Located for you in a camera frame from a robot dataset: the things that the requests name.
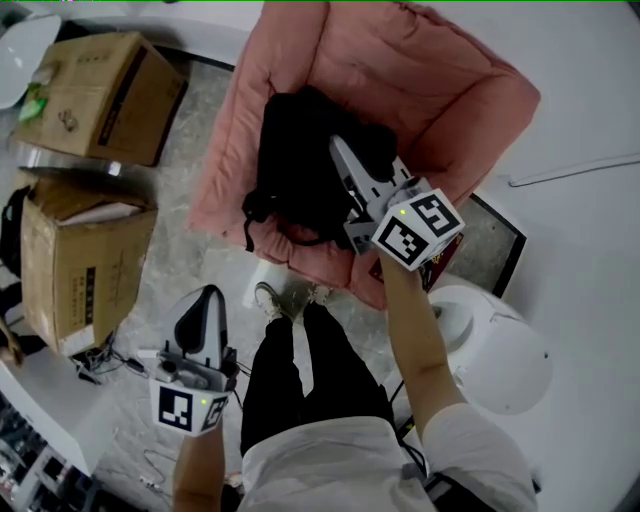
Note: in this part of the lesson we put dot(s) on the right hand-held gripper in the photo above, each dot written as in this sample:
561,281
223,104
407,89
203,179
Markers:
420,227

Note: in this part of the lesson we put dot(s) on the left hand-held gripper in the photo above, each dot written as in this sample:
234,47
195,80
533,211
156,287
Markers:
175,405

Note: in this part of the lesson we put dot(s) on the black backpack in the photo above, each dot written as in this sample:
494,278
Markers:
305,165

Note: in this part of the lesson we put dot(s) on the person's left forearm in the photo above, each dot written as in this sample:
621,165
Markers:
197,475

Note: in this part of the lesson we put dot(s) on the person's right forearm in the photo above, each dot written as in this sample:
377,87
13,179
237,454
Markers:
420,340

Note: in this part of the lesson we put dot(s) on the person's white shoe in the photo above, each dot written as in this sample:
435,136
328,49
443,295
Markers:
270,300
319,295

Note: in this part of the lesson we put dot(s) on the pink padded armchair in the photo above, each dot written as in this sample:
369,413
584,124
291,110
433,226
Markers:
400,85

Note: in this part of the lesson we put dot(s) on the person's black trousers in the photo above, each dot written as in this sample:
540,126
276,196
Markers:
310,380

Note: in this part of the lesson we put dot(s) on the open cardboard box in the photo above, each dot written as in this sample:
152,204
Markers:
80,270

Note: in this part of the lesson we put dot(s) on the black framed floor mat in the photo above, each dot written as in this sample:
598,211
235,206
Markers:
500,240

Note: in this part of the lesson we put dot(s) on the white table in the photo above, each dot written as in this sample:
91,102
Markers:
45,415

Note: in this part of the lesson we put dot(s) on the black bag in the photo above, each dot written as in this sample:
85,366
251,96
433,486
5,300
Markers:
11,235

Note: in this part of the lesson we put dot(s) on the white round stool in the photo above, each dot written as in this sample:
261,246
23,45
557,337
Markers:
495,350

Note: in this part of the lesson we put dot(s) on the dark storage shelf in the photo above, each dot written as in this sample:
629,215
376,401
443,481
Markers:
35,465

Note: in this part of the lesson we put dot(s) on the person's white shirt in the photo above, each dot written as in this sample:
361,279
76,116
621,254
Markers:
380,465

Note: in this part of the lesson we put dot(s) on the closed cardboard box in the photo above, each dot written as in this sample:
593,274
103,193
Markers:
105,100

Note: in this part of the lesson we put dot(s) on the green packet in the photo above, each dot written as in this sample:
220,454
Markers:
34,105

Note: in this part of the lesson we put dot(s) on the white curved chair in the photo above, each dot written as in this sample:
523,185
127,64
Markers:
25,55

